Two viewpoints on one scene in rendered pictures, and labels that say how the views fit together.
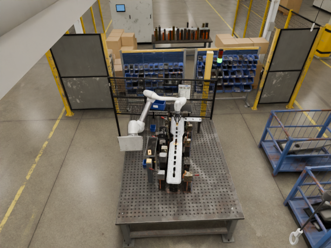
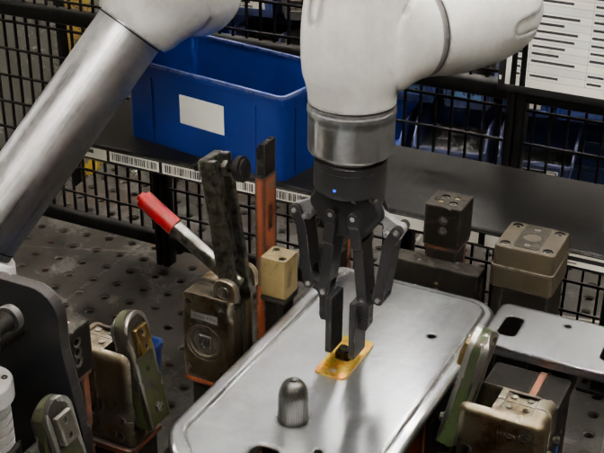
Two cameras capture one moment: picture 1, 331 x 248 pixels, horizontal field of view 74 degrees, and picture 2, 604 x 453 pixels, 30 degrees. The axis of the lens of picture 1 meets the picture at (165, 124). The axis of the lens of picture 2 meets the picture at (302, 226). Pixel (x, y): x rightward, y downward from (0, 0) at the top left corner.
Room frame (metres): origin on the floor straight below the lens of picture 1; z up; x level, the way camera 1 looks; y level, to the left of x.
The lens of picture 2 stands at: (1.84, -0.54, 1.70)
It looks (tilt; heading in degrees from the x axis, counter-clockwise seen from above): 27 degrees down; 21
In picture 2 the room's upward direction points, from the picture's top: 1 degrees clockwise
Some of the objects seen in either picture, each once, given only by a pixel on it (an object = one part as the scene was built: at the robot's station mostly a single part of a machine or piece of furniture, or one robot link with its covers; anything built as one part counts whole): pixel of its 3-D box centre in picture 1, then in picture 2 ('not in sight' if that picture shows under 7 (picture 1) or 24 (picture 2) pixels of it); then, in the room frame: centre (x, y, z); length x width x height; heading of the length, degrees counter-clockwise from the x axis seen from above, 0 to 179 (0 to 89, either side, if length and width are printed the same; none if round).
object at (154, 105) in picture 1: (156, 104); (235, 102); (3.31, 0.15, 1.10); 0.30 x 0.17 x 0.13; 76
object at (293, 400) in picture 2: not in sight; (293, 404); (2.72, -0.18, 1.02); 0.03 x 0.03 x 0.07
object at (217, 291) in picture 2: not in sight; (225, 290); (2.84, -0.05, 1.06); 0.03 x 0.01 x 0.03; 85
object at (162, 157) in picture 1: (163, 164); not in sight; (2.07, 0.04, 0.90); 0.13 x 0.10 x 0.41; 85
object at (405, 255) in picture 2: not in sight; (430, 358); (3.11, -0.23, 0.85); 0.12 x 0.03 x 0.30; 85
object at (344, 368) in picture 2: not in sight; (344, 353); (2.85, -0.19, 1.01); 0.08 x 0.04 x 0.01; 175
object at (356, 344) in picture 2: not in sight; (357, 325); (2.85, -0.21, 1.05); 0.03 x 0.01 x 0.07; 175
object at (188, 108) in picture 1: (167, 108); (345, 173); (3.30, -0.03, 1.02); 0.90 x 0.22 x 0.03; 85
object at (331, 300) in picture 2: not in sight; (333, 319); (2.85, -0.18, 1.05); 0.03 x 0.01 x 0.07; 175
